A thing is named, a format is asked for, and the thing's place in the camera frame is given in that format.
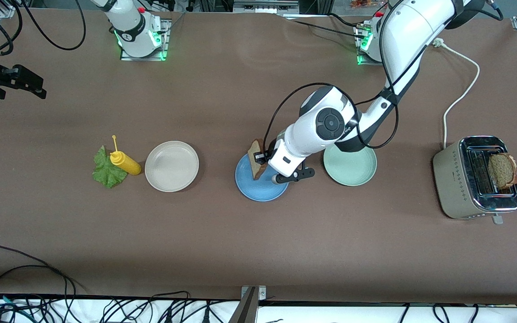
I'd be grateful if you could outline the brown bread slice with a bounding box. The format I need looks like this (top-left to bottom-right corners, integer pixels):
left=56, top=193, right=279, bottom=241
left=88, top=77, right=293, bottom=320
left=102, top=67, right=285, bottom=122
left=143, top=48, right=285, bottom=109
left=248, top=139, right=269, bottom=181
left=489, top=153, right=517, bottom=189

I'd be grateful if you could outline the green lettuce leaf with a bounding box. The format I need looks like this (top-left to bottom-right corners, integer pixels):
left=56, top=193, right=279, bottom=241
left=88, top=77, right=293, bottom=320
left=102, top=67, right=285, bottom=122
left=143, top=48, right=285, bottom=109
left=92, top=145, right=129, bottom=189

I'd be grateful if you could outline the blue round plate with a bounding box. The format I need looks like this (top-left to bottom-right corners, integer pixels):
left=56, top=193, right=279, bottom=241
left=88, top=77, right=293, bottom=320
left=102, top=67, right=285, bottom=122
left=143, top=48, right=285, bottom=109
left=235, top=153, right=289, bottom=202

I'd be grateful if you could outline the light green round plate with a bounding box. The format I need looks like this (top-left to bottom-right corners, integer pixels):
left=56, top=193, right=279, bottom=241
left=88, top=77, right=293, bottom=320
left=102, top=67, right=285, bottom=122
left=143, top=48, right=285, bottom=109
left=323, top=143, right=378, bottom=187

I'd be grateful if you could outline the beige round plate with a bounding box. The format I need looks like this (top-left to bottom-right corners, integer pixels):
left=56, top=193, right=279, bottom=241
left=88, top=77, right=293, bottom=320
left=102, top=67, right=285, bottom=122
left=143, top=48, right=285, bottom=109
left=145, top=141, right=200, bottom=193

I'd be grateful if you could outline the brown table cover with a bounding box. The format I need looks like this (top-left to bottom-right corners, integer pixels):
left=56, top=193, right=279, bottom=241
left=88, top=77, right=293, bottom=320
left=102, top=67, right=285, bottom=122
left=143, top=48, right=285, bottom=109
left=0, top=8, right=517, bottom=306

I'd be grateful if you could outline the yellow mustard squeeze bottle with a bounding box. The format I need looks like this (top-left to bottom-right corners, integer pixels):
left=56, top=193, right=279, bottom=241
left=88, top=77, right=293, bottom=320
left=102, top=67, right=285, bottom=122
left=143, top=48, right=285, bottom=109
left=110, top=135, right=142, bottom=176

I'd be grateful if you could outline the grey metal box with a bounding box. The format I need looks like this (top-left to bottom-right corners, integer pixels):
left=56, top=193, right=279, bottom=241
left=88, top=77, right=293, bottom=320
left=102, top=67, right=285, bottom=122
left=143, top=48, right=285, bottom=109
left=233, top=0, right=300, bottom=14

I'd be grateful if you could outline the dark aluminium profile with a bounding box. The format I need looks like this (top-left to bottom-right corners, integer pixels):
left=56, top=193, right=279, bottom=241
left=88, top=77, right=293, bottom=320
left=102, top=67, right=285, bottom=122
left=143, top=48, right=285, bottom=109
left=228, top=287, right=259, bottom=323

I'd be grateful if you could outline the beige chrome toaster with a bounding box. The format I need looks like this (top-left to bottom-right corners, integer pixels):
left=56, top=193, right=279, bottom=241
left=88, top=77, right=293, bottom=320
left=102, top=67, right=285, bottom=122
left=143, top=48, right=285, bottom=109
left=433, top=135, right=517, bottom=225

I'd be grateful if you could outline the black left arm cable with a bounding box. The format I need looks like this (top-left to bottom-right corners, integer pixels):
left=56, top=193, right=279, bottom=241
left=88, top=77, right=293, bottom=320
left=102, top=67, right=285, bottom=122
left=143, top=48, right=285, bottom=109
left=264, top=0, right=459, bottom=151

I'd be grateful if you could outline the black base cable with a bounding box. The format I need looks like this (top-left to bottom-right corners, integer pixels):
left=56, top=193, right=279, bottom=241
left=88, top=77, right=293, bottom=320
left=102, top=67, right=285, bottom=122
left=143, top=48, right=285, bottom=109
left=281, top=13, right=369, bottom=40

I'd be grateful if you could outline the silver metal bracket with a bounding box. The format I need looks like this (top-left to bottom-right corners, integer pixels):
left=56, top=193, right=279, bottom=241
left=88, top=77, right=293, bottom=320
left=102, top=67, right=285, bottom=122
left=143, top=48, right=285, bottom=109
left=241, top=285, right=267, bottom=300

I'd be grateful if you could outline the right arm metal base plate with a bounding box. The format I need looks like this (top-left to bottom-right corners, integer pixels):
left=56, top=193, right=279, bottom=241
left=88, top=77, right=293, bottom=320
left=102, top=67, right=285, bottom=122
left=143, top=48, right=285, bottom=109
left=120, top=19, right=170, bottom=61

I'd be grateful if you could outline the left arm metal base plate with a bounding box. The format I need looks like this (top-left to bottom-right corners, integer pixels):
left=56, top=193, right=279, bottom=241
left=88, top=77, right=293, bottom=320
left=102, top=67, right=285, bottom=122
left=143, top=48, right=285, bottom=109
left=355, top=23, right=382, bottom=66

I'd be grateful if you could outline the black cable loop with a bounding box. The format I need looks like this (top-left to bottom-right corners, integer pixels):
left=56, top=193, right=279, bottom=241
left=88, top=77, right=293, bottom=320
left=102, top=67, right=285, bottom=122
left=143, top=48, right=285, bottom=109
left=149, top=291, right=192, bottom=323

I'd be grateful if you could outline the long black table cable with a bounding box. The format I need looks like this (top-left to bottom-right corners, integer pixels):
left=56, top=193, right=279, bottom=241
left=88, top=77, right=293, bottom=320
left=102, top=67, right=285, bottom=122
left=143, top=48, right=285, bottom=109
left=0, top=244, right=86, bottom=294

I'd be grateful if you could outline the white toaster power cable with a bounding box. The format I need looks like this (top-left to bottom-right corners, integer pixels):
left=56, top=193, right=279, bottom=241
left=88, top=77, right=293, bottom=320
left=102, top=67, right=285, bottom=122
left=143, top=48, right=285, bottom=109
left=433, top=38, right=481, bottom=150

